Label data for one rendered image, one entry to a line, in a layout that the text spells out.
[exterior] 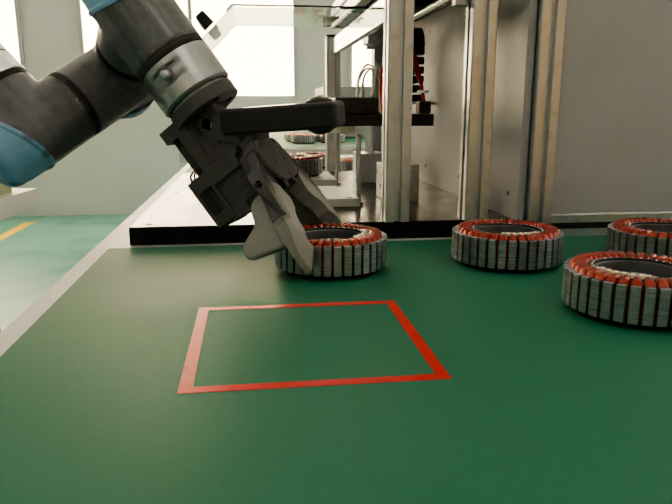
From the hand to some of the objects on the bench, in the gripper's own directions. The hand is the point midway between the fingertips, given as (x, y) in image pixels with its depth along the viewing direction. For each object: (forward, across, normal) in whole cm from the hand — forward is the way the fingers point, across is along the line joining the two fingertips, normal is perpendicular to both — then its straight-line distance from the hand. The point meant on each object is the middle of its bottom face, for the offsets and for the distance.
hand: (335, 251), depth 64 cm
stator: (+17, +8, +20) cm, 28 cm away
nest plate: (-7, -32, -10) cm, 34 cm away
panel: (+5, -52, +6) cm, 52 cm away
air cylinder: (+1, -37, +1) cm, 37 cm away
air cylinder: (-4, -60, -6) cm, 60 cm away
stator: (+1, 0, -1) cm, 2 cm away
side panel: (+21, -26, +25) cm, 42 cm away
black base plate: (-7, -44, -13) cm, 46 cm away
